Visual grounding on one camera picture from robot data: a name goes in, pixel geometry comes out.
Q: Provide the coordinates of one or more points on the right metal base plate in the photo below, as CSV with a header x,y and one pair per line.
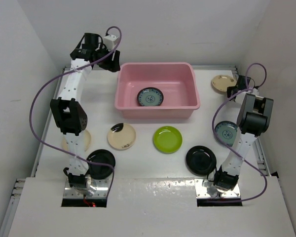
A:
x,y
205,190

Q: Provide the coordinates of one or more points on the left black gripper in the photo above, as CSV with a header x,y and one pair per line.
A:
x,y
111,65

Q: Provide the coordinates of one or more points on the pink plastic bin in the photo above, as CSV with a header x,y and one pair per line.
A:
x,y
176,81

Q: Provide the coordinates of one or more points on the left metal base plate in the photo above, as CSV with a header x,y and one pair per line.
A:
x,y
95,189

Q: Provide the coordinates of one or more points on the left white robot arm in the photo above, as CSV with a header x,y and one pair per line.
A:
x,y
67,111

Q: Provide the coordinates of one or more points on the cream plate with black brushstroke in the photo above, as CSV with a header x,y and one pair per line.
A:
x,y
121,136

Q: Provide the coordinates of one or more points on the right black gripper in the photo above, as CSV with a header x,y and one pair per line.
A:
x,y
230,89

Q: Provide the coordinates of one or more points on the cream floral plate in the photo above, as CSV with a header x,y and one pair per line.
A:
x,y
220,83

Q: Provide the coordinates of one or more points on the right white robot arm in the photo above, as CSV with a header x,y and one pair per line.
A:
x,y
252,121

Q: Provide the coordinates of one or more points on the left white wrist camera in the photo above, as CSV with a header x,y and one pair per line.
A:
x,y
110,41

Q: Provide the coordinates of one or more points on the green plate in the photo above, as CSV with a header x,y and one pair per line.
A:
x,y
167,139

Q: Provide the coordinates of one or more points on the metal base plate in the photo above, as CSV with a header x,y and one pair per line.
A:
x,y
95,189
205,190

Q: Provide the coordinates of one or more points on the blue patterned plate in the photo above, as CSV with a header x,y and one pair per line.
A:
x,y
226,131
150,96

